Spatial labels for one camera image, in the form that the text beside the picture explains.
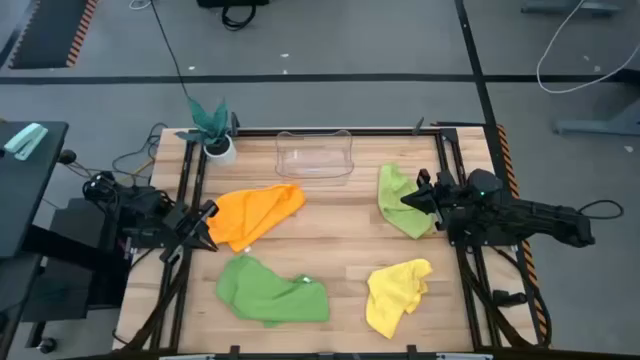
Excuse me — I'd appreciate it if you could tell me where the thin black hanging cable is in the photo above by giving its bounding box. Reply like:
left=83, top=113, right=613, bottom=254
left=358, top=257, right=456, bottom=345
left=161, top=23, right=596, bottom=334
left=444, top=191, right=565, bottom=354
left=148, top=0, right=191, bottom=99

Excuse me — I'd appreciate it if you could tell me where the black and yellow cable bundle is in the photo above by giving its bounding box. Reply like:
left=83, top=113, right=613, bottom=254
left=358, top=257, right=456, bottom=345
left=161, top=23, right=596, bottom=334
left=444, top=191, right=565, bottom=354
left=74, top=121, right=170, bottom=189

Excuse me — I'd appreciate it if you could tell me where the artificial plant in white pot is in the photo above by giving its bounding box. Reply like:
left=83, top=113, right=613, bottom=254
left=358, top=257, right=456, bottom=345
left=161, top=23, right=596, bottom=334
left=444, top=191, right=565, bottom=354
left=174, top=96, right=238, bottom=167

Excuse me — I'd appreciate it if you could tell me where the black clamp handle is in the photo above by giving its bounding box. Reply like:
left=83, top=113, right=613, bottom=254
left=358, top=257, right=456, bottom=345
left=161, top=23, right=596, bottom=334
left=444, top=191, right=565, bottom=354
left=491, top=288, right=529, bottom=309

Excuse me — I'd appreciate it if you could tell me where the clear plastic bin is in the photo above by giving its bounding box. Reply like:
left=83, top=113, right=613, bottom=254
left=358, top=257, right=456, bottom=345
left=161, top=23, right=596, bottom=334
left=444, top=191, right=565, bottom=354
left=274, top=129, right=356, bottom=181

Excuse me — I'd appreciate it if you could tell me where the long white floor cable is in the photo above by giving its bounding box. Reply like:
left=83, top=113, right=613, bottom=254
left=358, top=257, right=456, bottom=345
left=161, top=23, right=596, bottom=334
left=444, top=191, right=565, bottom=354
left=535, top=0, right=640, bottom=95

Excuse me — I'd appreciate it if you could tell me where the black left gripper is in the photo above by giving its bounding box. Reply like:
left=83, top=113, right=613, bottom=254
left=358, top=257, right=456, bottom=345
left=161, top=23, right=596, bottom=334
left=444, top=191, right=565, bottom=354
left=159, top=199, right=221, bottom=265

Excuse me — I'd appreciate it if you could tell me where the black equipment cart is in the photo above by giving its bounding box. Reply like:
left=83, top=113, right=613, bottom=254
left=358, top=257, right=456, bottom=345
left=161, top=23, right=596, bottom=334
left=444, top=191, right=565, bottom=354
left=20, top=195, right=132, bottom=324

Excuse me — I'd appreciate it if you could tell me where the black mat with orange edge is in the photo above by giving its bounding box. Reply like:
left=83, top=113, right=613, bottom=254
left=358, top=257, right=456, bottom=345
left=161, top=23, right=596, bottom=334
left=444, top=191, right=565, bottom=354
left=6, top=0, right=100, bottom=70

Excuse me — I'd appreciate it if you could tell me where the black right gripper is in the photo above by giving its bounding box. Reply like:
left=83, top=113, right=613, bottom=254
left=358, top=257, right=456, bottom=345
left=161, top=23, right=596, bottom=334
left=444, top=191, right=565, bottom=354
left=401, top=168, right=464, bottom=232

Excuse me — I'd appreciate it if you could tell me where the orange black cable protector strip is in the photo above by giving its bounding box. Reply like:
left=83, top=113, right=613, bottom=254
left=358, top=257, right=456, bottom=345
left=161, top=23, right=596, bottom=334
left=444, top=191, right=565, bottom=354
left=494, top=123, right=553, bottom=350

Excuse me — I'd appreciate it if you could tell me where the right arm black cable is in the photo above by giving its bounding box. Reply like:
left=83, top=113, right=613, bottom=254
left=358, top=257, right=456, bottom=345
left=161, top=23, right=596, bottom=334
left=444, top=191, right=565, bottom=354
left=578, top=198, right=625, bottom=221

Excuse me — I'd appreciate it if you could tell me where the grey desk foot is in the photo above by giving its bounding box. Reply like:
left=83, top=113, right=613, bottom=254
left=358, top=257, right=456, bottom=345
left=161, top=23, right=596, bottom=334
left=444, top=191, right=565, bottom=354
left=520, top=0, right=625, bottom=16
left=551, top=95, right=640, bottom=138

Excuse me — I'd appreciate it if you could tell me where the orange microfiber towel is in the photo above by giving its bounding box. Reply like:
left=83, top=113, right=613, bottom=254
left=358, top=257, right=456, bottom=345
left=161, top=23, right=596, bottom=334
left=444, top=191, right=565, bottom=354
left=206, top=183, right=308, bottom=254

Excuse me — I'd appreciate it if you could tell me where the black side desk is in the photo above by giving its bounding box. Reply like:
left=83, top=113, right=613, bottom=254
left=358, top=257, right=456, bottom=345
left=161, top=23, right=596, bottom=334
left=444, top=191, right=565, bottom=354
left=0, top=118, right=70, bottom=260

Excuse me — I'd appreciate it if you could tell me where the yellow microfiber towel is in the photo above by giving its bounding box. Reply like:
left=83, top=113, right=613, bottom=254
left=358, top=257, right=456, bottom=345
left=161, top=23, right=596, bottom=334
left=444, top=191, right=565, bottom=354
left=365, top=257, right=434, bottom=341

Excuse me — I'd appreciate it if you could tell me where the coiled black floor cable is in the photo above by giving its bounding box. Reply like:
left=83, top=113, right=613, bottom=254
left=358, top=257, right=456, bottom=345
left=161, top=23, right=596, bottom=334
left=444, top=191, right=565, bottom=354
left=220, top=3, right=258, bottom=33

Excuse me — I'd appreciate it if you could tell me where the mint green stapler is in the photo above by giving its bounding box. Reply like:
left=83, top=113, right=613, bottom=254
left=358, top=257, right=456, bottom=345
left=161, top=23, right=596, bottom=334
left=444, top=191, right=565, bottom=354
left=3, top=122, right=50, bottom=162

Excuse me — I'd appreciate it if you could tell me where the light green microfiber towel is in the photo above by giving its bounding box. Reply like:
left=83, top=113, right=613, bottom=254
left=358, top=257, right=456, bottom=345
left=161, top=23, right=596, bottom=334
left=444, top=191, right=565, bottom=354
left=376, top=161, right=437, bottom=241

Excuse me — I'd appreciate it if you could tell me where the dark green microfiber towel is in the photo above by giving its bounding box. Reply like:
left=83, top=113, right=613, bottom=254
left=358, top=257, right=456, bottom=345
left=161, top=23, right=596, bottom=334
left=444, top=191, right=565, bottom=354
left=215, top=254, right=332, bottom=329

